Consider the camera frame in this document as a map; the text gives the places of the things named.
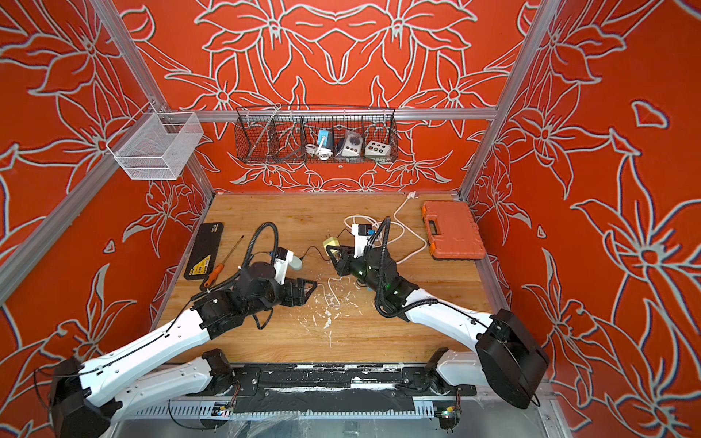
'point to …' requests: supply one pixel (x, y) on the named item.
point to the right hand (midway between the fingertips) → (322, 249)
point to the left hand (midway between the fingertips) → (309, 281)
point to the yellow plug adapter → (331, 241)
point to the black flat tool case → (205, 252)
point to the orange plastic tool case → (453, 232)
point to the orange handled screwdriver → (213, 276)
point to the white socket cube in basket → (374, 148)
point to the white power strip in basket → (351, 145)
